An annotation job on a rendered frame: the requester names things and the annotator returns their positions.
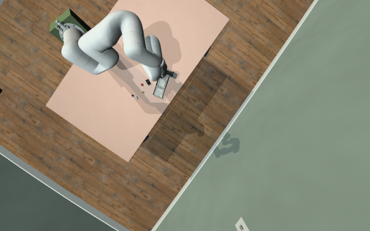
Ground grey rack of bins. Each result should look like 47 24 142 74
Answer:
153 74 170 98

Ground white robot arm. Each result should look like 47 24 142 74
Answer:
55 10 178 82

